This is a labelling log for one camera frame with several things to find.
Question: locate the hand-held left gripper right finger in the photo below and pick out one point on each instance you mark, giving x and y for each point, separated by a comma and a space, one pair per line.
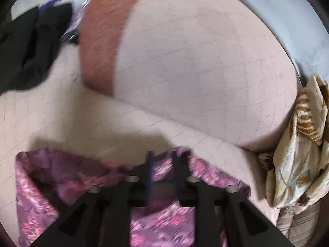
177, 177

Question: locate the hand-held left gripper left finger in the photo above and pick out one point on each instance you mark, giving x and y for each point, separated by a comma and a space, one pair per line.
149, 175

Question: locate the purple floral garment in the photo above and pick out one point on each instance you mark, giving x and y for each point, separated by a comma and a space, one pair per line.
46, 185

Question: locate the large beige brown pillow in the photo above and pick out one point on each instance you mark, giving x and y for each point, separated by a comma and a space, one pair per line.
195, 64

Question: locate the cream floral blanket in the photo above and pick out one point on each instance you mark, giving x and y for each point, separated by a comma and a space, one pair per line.
300, 144

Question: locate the striped beige cloth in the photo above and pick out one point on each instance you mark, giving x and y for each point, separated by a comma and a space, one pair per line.
298, 221

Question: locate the black clothing pile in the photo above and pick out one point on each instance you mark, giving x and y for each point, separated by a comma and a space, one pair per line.
30, 46

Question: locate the purple and white plastic bag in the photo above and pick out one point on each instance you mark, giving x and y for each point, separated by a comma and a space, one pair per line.
75, 12

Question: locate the light blue sheet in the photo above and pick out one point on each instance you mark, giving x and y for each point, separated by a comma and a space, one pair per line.
285, 18

